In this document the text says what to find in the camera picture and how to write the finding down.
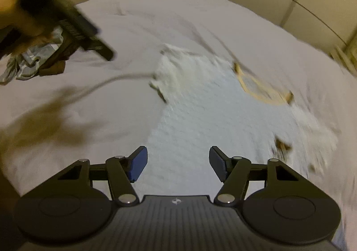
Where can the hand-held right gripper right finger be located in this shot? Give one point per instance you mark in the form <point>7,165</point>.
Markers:
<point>219,163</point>

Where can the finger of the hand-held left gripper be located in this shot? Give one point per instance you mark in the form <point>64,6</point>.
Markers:
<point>101,50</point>

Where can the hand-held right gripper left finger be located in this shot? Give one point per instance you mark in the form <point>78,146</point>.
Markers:
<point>138,163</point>

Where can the grey white-striped shirt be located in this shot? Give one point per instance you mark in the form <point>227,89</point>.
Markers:
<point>30,58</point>

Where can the white shirt with yellow collar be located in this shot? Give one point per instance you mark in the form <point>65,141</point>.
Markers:
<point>200,105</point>

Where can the light grey bed cover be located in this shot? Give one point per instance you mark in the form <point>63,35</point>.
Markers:
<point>125,30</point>

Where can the brown cloth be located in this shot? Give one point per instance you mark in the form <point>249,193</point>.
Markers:
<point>53,68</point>

